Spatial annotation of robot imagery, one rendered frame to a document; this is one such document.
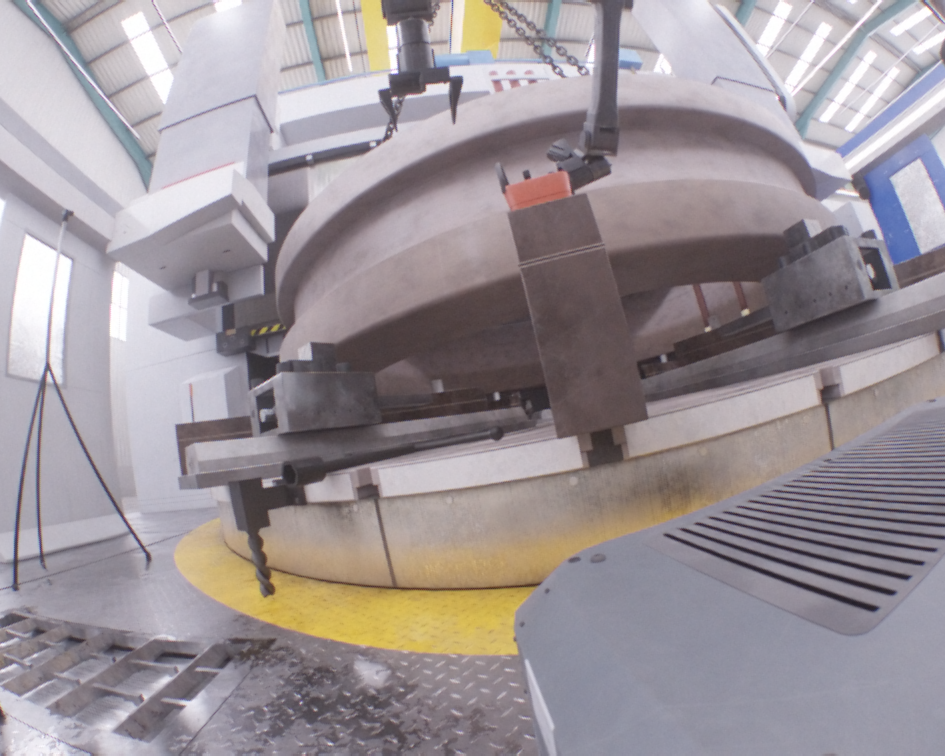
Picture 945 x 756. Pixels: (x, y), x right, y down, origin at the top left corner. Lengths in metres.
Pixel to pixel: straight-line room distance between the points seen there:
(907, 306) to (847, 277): 0.23
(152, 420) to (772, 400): 5.63
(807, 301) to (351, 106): 7.65
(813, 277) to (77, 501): 4.10
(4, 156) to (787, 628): 3.43
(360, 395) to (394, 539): 0.83
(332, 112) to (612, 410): 7.92
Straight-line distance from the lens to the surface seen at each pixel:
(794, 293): 1.67
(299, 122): 8.40
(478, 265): 1.54
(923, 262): 2.74
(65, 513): 3.28
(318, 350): 1.80
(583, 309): 0.64
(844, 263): 1.54
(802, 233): 1.78
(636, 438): 0.82
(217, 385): 4.65
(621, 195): 1.62
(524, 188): 0.87
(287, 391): 1.55
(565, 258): 0.67
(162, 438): 5.53
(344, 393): 1.67
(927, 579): 0.17
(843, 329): 1.65
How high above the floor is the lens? 0.34
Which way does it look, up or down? 8 degrees up
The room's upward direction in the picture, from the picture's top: 11 degrees counter-clockwise
